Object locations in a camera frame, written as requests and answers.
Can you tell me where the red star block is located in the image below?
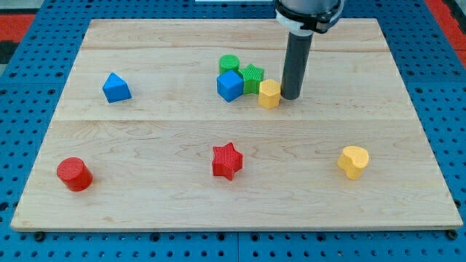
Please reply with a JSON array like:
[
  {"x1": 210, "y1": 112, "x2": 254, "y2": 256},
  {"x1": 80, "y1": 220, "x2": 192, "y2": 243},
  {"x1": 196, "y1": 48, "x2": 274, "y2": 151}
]
[{"x1": 212, "y1": 143, "x2": 243, "y2": 181}]

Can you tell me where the green star block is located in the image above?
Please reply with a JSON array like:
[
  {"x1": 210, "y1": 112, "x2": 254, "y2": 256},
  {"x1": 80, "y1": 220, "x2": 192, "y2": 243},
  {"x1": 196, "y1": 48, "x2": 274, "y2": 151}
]
[{"x1": 238, "y1": 64, "x2": 264, "y2": 95}]

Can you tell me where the blue cube block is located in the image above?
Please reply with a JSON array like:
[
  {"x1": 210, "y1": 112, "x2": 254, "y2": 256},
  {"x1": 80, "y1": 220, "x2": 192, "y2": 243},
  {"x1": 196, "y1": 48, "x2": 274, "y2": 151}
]
[{"x1": 216, "y1": 70, "x2": 244, "y2": 102}]

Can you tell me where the yellow hexagon block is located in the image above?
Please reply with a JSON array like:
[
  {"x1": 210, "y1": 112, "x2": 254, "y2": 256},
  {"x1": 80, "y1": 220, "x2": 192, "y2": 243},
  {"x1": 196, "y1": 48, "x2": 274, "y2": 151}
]
[{"x1": 258, "y1": 79, "x2": 281, "y2": 109}]

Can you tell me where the light wooden board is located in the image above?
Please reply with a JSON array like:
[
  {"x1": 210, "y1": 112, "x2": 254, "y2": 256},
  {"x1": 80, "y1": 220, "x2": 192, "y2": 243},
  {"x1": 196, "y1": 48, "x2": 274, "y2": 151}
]
[{"x1": 11, "y1": 18, "x2": 463, "y2": 232}]

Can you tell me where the green cylinder block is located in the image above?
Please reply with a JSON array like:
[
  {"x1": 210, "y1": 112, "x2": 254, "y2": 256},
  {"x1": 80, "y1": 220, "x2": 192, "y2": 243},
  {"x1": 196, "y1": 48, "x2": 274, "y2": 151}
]
[{"x1": 218, "y1": 54, "x2": 240, "y2": 74}]

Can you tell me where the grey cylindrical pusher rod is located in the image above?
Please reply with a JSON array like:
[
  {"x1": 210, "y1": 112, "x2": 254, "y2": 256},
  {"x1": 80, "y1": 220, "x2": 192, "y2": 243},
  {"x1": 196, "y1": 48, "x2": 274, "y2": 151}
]
[{"x1": 281, "y1": 33, "x2": 312, "y2": 100}]

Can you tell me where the yellow heart block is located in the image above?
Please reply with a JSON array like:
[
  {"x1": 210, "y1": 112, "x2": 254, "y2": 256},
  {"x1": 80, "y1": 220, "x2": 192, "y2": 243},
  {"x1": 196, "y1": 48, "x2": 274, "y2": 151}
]
[{"x1": 337, "y1": 146, "x2": 370, "y2": 180}]

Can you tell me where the blue triangular prism block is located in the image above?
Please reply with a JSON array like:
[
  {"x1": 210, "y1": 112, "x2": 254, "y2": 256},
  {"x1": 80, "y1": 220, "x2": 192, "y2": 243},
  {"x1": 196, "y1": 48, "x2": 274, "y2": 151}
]
[{"x1": 102, "y1": 73, "x2": 132, "y2": 103}]

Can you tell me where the red cylinder block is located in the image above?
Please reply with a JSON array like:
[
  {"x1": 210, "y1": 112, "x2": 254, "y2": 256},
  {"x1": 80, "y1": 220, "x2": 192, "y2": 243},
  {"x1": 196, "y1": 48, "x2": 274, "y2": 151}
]
[{"x1": 57, "y1": 156, "x2": 93, "y2": 191}]

